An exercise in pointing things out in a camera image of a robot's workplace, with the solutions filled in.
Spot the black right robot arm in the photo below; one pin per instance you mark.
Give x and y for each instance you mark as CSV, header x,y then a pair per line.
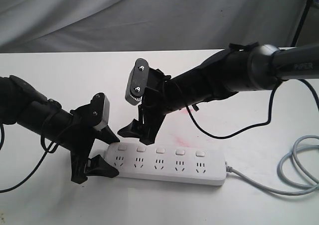
x,y
238,68

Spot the white five-outlet power strip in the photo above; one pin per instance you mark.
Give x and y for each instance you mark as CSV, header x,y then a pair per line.
x,y
168,163

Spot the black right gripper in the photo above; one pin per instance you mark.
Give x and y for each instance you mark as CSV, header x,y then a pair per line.
x,y
153,109

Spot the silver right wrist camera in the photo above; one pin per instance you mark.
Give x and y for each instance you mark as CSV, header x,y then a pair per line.
x,y
137,82

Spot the grey backdrop cloth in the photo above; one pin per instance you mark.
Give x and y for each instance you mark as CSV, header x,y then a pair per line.
x,y
33,26

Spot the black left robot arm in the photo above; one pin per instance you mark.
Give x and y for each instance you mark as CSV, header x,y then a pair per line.
x,y
21,103

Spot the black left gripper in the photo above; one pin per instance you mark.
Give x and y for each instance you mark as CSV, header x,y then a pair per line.
x,y
78,137

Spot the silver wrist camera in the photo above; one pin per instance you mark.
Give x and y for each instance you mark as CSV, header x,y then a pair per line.
x,y
99,111
137,82

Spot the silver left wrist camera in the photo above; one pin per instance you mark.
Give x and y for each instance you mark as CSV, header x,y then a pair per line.
x,y
99,111

